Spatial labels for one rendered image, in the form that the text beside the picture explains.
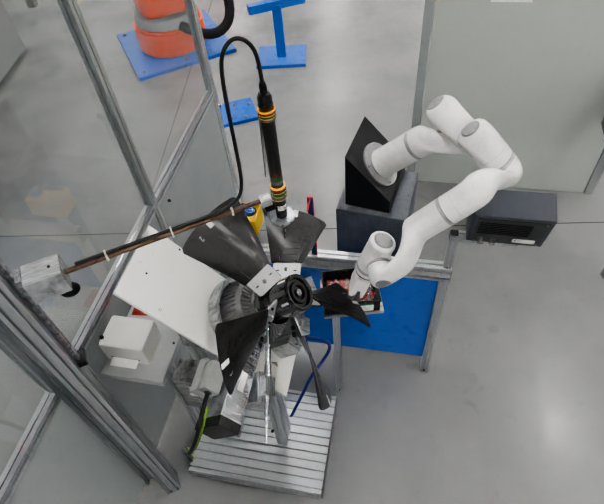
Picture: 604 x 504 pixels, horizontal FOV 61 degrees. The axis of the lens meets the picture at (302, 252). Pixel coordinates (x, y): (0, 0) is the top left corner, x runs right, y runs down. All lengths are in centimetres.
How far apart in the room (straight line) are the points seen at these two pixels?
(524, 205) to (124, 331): 144
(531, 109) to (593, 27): 53
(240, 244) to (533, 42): 214
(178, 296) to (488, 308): 195
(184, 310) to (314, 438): 117
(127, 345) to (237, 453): 92
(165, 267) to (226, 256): 22
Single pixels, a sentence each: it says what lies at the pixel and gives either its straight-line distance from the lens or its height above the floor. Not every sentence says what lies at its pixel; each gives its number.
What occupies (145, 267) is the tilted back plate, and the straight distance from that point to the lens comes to 162.
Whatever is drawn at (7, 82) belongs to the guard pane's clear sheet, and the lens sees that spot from 163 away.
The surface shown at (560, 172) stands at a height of 16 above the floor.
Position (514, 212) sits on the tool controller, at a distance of 185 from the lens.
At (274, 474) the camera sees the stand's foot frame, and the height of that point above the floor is 8.
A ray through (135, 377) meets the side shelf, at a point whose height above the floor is 86.
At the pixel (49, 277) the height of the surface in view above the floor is 157.
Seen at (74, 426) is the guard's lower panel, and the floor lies 80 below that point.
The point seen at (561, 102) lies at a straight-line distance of 342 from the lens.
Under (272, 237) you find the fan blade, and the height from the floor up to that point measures 122.
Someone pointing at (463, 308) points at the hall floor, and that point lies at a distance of 307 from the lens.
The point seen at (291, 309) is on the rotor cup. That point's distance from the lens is 156.
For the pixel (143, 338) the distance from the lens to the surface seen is 191.
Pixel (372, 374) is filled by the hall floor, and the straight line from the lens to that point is 280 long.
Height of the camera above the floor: 251
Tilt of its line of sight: 50 degrees down
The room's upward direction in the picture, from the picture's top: 7 degrees counter-clockwise
